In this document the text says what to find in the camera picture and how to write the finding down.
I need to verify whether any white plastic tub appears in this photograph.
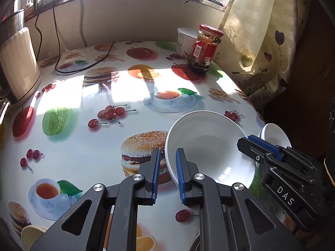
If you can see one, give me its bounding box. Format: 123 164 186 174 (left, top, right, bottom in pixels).
176 27 198 56

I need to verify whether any cream heart print curtain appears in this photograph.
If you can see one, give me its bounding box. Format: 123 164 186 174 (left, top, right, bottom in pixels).
218 0 312 110

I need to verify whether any yellow plate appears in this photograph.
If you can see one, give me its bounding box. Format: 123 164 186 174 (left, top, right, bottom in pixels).
21 226 48 250

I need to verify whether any glass jar red label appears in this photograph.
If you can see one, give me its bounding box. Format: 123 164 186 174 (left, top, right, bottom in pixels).
187 24 224 74

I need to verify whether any black power cable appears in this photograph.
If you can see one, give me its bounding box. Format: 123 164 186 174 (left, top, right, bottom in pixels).
34 0 49 61
52 0 116 74

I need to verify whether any white electric kettle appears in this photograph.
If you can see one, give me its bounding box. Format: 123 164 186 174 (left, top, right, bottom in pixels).
0 9 43 108

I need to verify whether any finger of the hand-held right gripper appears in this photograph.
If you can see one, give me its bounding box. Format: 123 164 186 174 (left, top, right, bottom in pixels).
247 134 284 161
237 137 267 165

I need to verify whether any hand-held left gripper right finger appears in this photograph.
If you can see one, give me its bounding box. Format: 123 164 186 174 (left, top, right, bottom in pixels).
175 148 304 251

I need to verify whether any food print tablecloth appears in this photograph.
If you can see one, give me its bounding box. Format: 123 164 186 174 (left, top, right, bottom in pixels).
0 40 267 251

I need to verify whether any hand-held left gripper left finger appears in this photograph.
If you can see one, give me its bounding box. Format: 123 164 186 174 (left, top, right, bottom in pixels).
30 148 161 251

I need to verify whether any white bowl blue leaf print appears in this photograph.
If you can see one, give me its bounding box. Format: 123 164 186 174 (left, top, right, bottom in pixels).
258 123 292 149

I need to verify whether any white cable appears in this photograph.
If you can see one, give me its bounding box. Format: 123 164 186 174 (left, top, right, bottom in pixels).
78 0 87 46

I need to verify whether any white bowl blue double stripe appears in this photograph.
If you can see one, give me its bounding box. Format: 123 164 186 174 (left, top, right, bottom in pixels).
165 110 256 189

